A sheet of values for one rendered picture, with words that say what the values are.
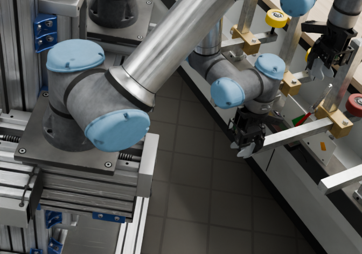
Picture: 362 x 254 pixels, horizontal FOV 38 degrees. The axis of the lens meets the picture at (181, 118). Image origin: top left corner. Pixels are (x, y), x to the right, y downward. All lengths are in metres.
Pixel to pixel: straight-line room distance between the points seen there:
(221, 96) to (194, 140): 1.48
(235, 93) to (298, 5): 0.25
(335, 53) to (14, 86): 0.84
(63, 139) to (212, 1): 0.45
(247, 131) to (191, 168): 1.18
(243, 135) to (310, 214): 1.00
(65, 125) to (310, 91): 1.19
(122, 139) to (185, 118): 1.81
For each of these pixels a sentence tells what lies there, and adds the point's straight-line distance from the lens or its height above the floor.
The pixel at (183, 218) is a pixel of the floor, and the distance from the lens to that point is 2.39.
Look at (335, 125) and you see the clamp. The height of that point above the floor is 0.86.
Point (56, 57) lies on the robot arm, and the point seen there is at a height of 1.27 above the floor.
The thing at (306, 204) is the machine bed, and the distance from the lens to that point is 2.34.
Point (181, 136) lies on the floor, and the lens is 2.71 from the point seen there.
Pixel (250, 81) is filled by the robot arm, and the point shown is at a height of 1.16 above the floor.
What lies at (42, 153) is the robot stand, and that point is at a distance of 1.20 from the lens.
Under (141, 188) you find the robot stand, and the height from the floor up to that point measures 0.94.
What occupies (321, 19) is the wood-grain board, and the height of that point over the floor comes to 0.90.
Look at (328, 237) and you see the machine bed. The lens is 2.31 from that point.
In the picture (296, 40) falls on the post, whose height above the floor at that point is 0.97.
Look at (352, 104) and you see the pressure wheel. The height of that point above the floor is 0.91.
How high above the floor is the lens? 1.93
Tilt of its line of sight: 43 degrees down
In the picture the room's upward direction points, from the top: 11 degrees clockwise
